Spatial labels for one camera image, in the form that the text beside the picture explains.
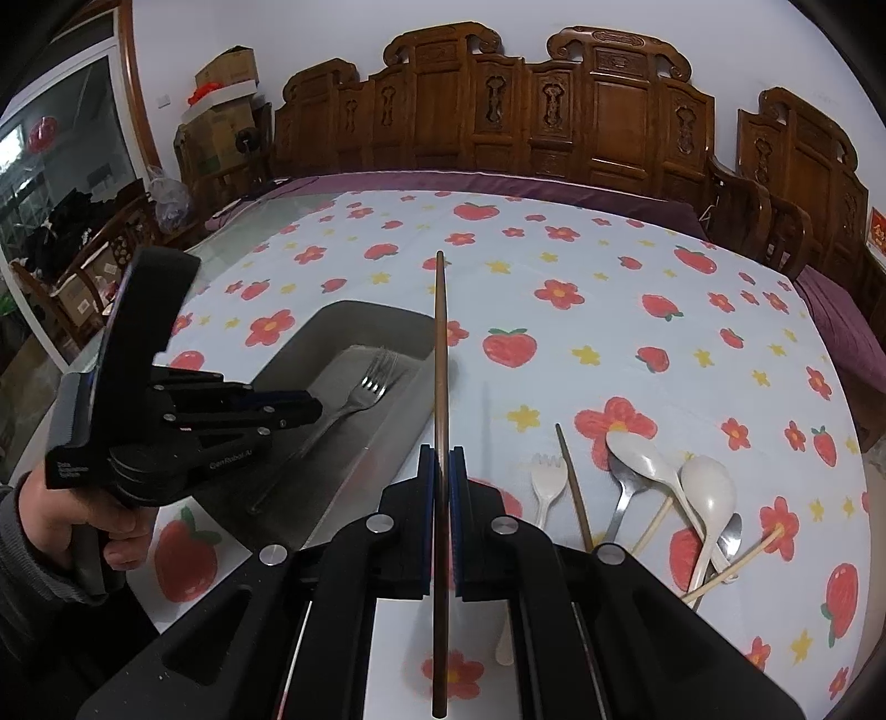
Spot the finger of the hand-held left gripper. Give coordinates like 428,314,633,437
152,369,317,418
154,399,325,452

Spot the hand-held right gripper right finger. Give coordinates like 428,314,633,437
446,446,807,720

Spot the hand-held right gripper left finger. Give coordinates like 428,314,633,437
75,444,444,720

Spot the metal tray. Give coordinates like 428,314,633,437
242,299,458,555

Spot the white plastic fork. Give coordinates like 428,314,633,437
496,453,570,667

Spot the dark brown chopstick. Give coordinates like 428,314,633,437
430,251,451,699
555,424,596,552

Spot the metal spoon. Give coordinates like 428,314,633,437
712,512,746,567
604,450,652,549

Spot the light wooden chopstick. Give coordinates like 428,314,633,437
680,524,786,602
629,495,678,555

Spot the person's left forearm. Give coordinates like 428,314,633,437
0,485,163,720

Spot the person's left hand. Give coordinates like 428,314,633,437
17,472,154,572

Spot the wooden side chair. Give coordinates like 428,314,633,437
10,197,165,348

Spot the clear plastic bag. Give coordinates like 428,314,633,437
147,166,193,234

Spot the metal fork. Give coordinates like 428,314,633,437
249,349,400,515

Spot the white plastic spoon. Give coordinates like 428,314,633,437
678,455,738,610
606,430,693,517

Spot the small black fan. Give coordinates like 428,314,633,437
235,104,272,155

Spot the white flat box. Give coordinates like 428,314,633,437
182,78,259,120

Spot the strawberry flower printed tablecloth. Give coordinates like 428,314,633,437
148,190,874,720

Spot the open cardboard box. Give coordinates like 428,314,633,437
195,46,259,105

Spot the carved wooden chair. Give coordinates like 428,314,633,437
272,59,378,184
526,26,717,202
737,86,872,292
374,20,530,177

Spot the dark wooden armchair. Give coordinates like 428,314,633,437
765,194,816,281
704,156,775,245

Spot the wooden door frame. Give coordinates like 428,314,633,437
116,0,162,183

